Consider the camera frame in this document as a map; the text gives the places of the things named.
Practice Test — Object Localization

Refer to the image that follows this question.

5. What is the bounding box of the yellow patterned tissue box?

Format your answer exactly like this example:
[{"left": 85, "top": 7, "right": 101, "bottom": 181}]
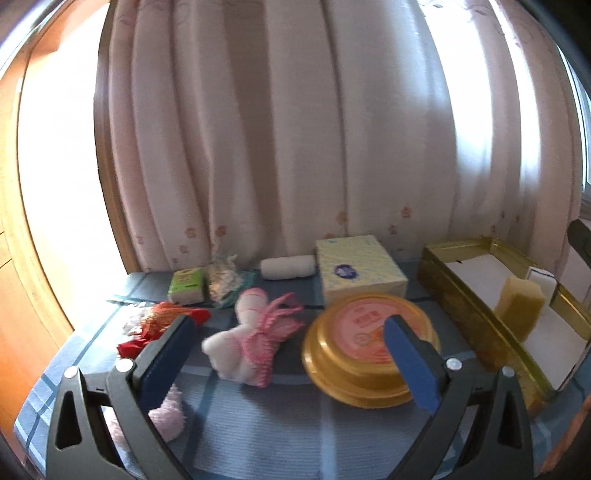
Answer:
[{"left": 315, "top": 235, "right": 409, "bottom": 306}]

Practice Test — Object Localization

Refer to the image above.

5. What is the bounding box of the wooden cabinet door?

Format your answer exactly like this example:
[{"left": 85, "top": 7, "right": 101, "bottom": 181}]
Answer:
[{"left": 1, "top": 1, "right": 126, "bottom": 437}]

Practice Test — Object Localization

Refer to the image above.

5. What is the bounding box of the green tissue pack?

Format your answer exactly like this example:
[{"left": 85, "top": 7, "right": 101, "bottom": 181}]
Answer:
[{"left": 167, "top": 268, "right": 205, "bottom": 305}]

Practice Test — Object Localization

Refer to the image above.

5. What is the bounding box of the yellow sponge block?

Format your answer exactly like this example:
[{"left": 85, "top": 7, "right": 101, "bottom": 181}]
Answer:
[{"left": 494, "top": 276, "right": 545, "bottom": 342}]

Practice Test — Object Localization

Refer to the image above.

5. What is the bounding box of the white gauze roll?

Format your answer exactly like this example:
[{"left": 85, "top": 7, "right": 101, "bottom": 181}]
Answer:
[{"left": 260, "top": 255, "right": 317, "bottom": 281}]

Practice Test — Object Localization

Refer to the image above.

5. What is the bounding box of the white foam block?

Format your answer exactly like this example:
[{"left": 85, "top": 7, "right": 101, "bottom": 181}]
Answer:
[{"left": 526, "top": 266, "right": 558, "bottom": 306}]

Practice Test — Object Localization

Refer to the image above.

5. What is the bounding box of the pink floral curtain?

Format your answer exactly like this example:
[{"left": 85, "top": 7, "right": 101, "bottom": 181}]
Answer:
[{"left": 102, "top": 1, "right": 583, "bottom": 274}]

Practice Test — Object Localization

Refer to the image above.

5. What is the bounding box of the pink fluffy cloth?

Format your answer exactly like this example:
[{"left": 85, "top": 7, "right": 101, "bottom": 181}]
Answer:
[{"left": 103, "top": 384, "right": 185, "bottom": 452}]

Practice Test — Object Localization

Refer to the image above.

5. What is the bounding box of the pink white knitted sock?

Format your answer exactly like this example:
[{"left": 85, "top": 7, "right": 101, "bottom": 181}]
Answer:
[{"left": 201, "top": 288, "right": 304, "bottom": 388}]

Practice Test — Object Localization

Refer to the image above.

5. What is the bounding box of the red gold embroidered pouch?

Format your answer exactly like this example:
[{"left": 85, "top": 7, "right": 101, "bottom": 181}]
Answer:
[{"left": 116, "top": 302, "right": 211, "bottom": 359}]

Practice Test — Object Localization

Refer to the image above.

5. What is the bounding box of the gold rectangular tin box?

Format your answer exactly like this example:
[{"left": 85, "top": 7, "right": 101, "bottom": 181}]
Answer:
[{"left": 418, "top": 237, "right": 590, "bottom": 413}]

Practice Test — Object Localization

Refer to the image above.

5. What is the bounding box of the round gold tin lid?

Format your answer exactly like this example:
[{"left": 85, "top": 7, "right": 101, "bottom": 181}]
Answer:
[{"left": 301, "top": 293, "right": 441, "bottom": 409}]

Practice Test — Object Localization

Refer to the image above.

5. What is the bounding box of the clear crinkly plastic bag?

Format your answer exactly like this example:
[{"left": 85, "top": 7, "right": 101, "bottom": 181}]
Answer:
[{"left": 206, "top": 255, "right": 243, "bottom": 308}]

